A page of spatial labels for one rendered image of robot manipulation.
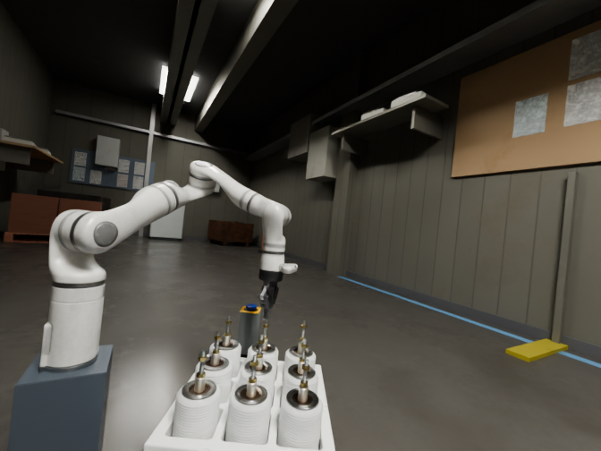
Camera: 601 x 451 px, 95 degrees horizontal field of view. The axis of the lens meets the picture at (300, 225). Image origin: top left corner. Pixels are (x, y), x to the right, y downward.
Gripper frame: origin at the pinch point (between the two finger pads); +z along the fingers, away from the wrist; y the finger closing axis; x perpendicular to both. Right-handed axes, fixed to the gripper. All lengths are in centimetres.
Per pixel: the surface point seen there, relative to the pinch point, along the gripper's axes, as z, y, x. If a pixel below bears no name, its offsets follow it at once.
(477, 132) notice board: -130, -201, 112
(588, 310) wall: 7, -144, 171
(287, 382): 12.3, 12.2, 12.0
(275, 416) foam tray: 18.0, 17.5, 11.1
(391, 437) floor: 36, -13, 42
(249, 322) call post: 8.2, -11.3, -10.3
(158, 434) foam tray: 18.0, 32.3, -9.5
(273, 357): 11.8, 2.3, 4.2
